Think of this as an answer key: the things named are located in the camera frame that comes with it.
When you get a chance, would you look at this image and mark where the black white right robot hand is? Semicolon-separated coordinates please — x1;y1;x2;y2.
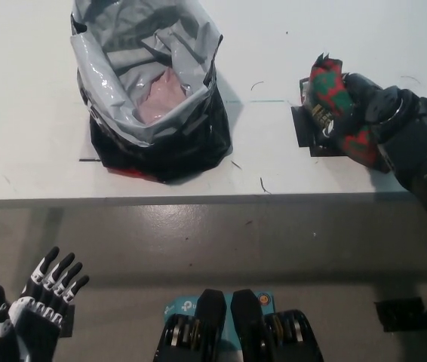
321;72;410;140

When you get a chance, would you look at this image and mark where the black floor tape patch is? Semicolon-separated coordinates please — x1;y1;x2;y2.
58;303;75;338
373;297;425;333

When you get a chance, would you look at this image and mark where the pink paper sheet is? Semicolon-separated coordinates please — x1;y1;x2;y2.
137;69;192;124

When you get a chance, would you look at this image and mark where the black plastic shopping bag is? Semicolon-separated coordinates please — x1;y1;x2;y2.
70;0;232;185

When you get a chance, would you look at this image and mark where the red green plaid cloth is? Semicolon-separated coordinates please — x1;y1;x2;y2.
303;52;392;174

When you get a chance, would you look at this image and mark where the teal router box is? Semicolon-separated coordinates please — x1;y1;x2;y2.
163;289;275;342

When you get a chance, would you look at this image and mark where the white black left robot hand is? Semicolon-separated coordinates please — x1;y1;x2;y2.
0;247;91;362

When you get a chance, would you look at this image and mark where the large black tape patch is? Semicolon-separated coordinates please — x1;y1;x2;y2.
291;77;346;158

